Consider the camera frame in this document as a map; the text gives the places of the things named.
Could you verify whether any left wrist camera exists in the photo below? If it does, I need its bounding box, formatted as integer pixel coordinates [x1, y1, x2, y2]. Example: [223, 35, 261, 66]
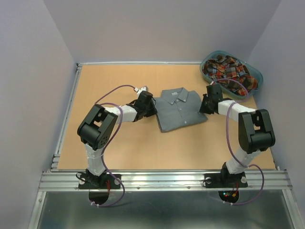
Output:
[134, 86, 149, 95]

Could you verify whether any aluminium front rail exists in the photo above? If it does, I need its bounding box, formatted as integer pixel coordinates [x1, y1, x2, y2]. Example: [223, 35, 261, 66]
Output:
[38, 169, 293, 192]

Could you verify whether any plaid long sleeve shirt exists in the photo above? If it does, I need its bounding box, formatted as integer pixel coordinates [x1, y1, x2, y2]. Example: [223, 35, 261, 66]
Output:
[202, 54, 258, 96]

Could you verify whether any aluminium back rail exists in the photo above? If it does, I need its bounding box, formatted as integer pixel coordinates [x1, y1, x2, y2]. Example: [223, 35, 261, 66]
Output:
[76, 61, 201, 67]

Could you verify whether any teal plastic basket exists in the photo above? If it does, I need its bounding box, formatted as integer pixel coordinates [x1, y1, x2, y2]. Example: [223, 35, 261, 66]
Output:
[200, 51, 263, 100]

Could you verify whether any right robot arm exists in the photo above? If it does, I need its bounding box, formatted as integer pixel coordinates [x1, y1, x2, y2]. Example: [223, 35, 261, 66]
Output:
[200, 84, 275, 188]

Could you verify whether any aluminium rail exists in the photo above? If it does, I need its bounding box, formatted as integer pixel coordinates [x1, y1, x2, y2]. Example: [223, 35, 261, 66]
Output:
[38, 169, 293, 192]
[76, 61, 201, 67]

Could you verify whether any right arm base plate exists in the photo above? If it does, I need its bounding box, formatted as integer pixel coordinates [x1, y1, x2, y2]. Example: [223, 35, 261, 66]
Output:
[203, 173, 248, 190]

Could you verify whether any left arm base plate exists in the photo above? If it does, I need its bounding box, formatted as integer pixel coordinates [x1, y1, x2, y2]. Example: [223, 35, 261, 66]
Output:
[76, 173, 121, 190]

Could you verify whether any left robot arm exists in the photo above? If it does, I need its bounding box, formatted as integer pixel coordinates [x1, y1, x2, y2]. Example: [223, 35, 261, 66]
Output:
[76, 86, 157, 190]

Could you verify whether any grey long sleeve shirt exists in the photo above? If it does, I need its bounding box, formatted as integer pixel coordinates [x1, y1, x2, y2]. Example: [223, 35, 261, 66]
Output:
[155, 87, 208, 133]

